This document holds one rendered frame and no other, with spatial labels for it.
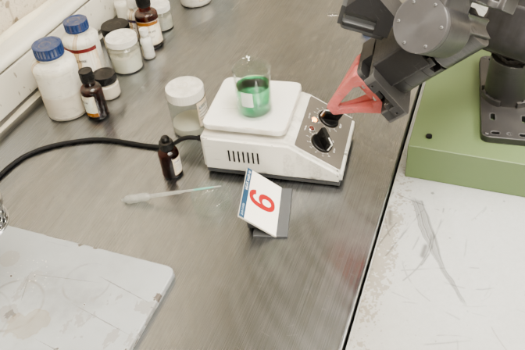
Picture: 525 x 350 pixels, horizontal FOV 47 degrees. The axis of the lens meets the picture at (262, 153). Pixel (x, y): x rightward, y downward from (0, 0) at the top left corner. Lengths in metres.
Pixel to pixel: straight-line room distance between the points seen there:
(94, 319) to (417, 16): 0.48
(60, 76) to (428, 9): 0.61
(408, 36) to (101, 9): 0.79
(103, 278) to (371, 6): 0.45
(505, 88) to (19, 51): 0.77
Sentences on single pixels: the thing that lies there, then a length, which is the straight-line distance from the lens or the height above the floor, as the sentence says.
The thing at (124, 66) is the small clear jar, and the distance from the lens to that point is 1.14.
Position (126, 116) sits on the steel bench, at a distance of 1.04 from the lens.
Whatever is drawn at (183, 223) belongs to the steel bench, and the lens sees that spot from 0.83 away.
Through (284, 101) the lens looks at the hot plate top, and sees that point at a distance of 0.86.
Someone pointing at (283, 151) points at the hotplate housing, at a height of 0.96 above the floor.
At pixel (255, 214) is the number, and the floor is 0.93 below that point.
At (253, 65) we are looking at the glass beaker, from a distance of 0.84.
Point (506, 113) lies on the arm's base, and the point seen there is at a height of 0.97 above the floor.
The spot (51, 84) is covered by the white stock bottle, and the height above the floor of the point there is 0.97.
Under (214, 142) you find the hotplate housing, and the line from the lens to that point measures 0.85.
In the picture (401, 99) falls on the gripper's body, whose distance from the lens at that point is 0.71.
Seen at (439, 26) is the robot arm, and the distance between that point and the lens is 0.61.
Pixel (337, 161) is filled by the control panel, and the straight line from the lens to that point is 0.84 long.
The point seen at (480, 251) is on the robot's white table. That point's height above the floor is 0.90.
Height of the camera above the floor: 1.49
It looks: 40 degrees down
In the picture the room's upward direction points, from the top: 6 degrees counter-clockwise
